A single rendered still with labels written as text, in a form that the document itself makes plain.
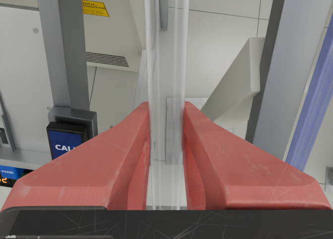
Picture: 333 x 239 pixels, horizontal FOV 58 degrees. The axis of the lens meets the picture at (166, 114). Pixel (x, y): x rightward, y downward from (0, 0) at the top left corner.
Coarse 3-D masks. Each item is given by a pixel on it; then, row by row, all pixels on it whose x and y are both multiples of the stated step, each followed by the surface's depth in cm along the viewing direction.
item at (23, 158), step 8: (0, 152) 39; (8, 152) 39; (16, 152) 39; (24, 152) 40; (32, 152) 40; (40, 152) 40; (0, 160) 38; (8, 160) 38; (16, 160) 38; (24, 160) 38; (32, 160) 39; (40, 160) 39; (48, 160) 39; (24, 168) 39; (32, 168) 39
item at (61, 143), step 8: (56, 136) 32; (64, 136) 32; (72, 136) 31; (80, 136) 31; (56, 144) 32; (64, 144) 32; (72, 144) 32; (80, 144) 32; (56, 152) 33; (64, 152) 33
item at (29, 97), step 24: (0, 24) 30; (24, 24) 30; (0, 48) 31; (24, 48) 31; (0, 72) 33; (24, 72) 33; (48, 72) 32; (0, 96) 35; (24, 96) 35; (48, 96) 34; (0, 120) 37; (24, 120) 37; (48, 120) 37; (0, 144) 40; (24, 144) 39; (48, 144) 39
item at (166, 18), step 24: (144, 0) 9; (168, 0) 9; (168, 24) 10; (168, 48) 10; (168, 72) 11; (168, 96) 11; (168, 120) 12; (168, 144) 12; (168, 168) 13; (168, 192) 14
